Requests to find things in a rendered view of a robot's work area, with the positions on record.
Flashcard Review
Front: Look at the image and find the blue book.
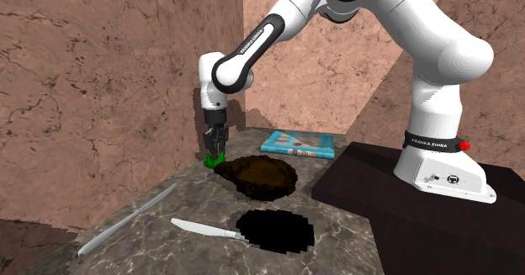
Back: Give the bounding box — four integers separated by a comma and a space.
260, 130, 336, 161

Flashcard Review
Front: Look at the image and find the long silver knife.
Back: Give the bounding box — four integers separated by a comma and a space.
77, 182, 178, 257

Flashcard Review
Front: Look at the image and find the short silver knife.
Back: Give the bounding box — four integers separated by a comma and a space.
170, 217, 249, 242

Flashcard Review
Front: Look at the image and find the small green figure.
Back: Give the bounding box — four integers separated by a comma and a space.
203, 151, 226, 170

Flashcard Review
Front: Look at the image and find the dark robot stand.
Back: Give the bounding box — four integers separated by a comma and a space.
310, 141, 525, 275

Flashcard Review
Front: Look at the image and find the brown bowl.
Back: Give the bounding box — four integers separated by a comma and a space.
213, 154, 300, 203

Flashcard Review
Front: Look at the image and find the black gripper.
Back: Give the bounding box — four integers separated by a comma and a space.
204, 108, 230, 159

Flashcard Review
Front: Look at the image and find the black plate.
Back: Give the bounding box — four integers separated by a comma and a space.
236, 209, 316, 255

